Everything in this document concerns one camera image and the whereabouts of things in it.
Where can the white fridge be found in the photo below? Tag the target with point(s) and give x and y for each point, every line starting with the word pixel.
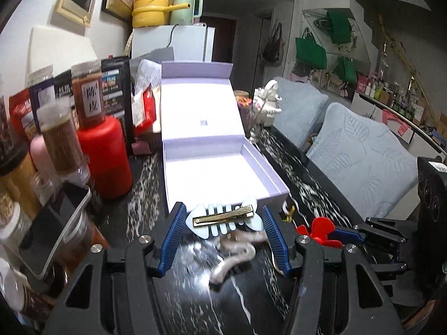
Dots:
pixel 188 43

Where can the white-lidded jar of seeds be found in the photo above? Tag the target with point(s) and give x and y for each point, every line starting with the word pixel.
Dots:
pixel 12 228

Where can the glass jar of dried flowers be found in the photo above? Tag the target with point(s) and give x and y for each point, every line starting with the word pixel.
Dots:
pixel 241 99

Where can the red bottle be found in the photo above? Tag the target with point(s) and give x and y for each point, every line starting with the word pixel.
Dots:
pixel 104 160

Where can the clear jar with blue label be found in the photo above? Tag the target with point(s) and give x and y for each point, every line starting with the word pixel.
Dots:
pixel 40 90

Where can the small black pouch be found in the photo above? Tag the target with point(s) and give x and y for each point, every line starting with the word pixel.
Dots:
pixel 64 89

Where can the tall jar with white label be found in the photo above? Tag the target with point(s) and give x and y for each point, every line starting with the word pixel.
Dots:
pixel 87 90

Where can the pale green kettle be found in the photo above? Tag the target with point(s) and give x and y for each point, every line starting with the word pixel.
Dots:
pixel 183 10

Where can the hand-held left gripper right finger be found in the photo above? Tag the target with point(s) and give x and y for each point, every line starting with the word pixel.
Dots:
pixel 276 244

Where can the chair with leaf-pattern cover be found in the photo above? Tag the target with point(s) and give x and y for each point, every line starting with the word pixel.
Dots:
pixel 300 108
pixel 363 157

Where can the white teapot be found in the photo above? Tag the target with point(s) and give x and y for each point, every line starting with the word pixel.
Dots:
pixel 268 106

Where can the row of small bottles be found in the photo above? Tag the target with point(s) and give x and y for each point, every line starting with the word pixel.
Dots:
pixel 394 97

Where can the clear fishbone hair clip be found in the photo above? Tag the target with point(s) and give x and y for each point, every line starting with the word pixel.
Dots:
pixel 223 221

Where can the clear jar of brown powder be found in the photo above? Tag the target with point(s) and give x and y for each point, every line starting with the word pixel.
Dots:
pixel 61 136

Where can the large black pouch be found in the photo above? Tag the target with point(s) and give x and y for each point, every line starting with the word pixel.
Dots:
pixel 115 94

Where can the small maroon box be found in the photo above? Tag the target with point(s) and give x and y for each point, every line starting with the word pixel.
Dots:
pixel 142 147

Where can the dark hanging bag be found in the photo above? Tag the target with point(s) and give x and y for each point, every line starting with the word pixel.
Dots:
pixel 272 47

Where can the smartphone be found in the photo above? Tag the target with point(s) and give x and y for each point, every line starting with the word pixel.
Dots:
pixel 52 230

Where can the pink bottle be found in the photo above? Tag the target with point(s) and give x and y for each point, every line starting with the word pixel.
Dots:
pixel 40 157

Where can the red and white packet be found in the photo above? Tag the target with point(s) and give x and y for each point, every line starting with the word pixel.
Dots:
pixel 145 111

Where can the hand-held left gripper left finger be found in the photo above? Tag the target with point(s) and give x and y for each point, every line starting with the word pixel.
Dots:
pixel 171 240

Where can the glass cup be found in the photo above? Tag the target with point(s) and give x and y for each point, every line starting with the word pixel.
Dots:
pixel 252 125

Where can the yellow pot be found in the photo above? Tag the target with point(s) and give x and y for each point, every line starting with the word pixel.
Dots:
pixel 150 12

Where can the lavender gift box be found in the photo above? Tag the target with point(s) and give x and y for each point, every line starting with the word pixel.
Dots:
pixel 209 167

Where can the red snack bag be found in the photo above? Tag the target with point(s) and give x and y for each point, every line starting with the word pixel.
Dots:
pixel 21 111

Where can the amber jar with black lid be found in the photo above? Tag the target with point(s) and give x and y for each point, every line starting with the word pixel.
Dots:
pixel 17 185

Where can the red hair clip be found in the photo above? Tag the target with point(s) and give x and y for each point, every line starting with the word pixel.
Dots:
pixel 317 232

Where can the green tote bag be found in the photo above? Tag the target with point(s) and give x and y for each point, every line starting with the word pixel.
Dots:
pixel 310 52
pixel 338 26
pixel 346 71

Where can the clear jar under phone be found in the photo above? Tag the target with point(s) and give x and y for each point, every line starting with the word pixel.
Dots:
pixel 82 247

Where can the white paper bag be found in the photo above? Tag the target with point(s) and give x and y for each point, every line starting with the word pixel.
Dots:
pixel 148 75

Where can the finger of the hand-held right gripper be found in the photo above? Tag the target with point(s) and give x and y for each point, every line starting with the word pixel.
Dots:
pixel 345 234
pixel 391 270

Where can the white chair back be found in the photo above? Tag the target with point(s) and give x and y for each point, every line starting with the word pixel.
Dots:
pixel 59 49

